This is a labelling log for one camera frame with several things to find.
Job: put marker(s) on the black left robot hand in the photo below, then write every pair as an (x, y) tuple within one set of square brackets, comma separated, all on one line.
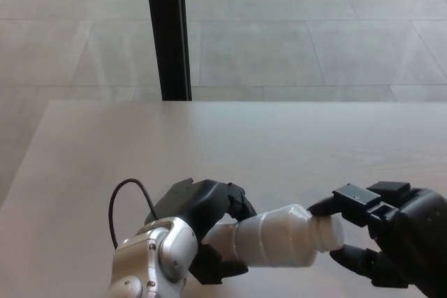
[(199, 203)]

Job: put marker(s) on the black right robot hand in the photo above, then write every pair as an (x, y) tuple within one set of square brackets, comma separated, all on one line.
[(419, 238)]

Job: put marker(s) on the white plastic bottle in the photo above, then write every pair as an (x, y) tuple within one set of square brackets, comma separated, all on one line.
[(276, 238)]

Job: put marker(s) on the white screw bottle cap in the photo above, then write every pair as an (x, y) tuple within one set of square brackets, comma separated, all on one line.
[(331, 235)]

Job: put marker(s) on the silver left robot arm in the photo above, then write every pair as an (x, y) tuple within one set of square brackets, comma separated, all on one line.
[(150, 259)]

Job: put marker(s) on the black vertical window frame post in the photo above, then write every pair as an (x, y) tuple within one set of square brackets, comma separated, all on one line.
[(169, 33)]

